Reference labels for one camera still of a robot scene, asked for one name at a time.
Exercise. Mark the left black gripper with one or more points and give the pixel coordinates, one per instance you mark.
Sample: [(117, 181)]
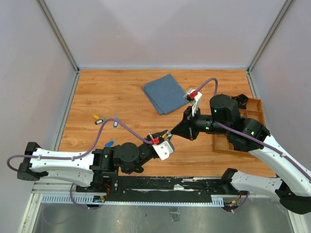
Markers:
[(153, 137)]

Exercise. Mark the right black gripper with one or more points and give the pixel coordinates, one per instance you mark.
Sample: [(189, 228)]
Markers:
[(186, 128)]

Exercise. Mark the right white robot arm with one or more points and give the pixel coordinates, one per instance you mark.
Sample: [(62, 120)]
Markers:
[(292, 184)]

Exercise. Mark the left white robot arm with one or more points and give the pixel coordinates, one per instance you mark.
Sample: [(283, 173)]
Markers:
[(89, 169)]

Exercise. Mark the folded blue cloth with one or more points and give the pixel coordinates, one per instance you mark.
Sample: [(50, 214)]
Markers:
[(165, 94)]

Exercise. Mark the wooden compartment tray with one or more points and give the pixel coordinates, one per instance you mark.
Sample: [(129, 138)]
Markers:
[(220, 144)]

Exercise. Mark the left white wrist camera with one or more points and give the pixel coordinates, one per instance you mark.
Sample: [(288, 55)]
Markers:
[(164, 149)]

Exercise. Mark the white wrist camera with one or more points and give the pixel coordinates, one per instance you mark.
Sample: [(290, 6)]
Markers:
[(164, 149), (194, 98)]

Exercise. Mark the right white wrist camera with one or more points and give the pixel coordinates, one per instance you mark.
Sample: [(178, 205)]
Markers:
[(194, 98)]

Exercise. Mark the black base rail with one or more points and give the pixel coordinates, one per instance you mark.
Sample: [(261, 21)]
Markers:
[(160, 191)]

